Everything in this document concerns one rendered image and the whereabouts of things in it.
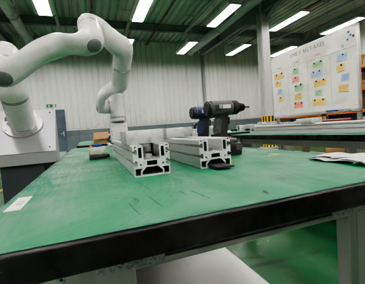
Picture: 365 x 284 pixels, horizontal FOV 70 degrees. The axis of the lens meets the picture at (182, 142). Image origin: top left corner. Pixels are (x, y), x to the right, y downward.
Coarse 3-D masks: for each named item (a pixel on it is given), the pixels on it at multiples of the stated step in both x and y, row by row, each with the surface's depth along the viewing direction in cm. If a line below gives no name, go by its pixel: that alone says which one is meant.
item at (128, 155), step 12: (120, 144) 99; (132, 144) 76; (156, 144) 74; (120, 156) 103; (132, 156) 69; (144, 156) 75; (156, 156) 75; (168, 156) 72; (132, 168) 71; (144, 168) 70; (156, 168) 79; (168, 168) 72
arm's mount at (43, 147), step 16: (0, 112) 139; (48, 112) 147; (0, 128) 133; (48, 128) 139; (0, 144) 127; (16, 144) 129; (32, 144) 131; (48, 144) 133; (0, 160) 123; (16, 160) 126; (32, 160) 128; (48, 160) 131
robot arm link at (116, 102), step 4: (112, 96) 145; (116, 96) 145; (120, 96) 146; (108, 100) 145; (112, 100) 145; (116, 100) 145; (120, 100) 146; (112, 104) 145; (116, 104) 145; (120, 104) 146; (112, 108) 145; (116, 108) 145; (120, 108) 146; (112, 112) 146; (116, 112) 146; (120, 112) 146; (124, 112) 150; (112, 116) 146; (116, 116) 146; (120, 116) 147; (124, 116) 150
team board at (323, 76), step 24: (312, 48) 355; (336, 48) 322; (288, 72) 400; (312, 72) 358; (336, 72) 324; (360, 72) 299; (288, 96) 404; (312, 96) 362; (336, 96) 327; (360, 96) 299
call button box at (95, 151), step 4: (92, 148) 126; (96, 148) 126; (100, 148) 127; (104, 148) 128; (92, 152) 126; (96, 152) 126; (100, 152) 127; (104, 152) 128; (92, 156) 126; (96, 156) 127; (100, 156) 127; (104, 156) 128; (108, 156) 131
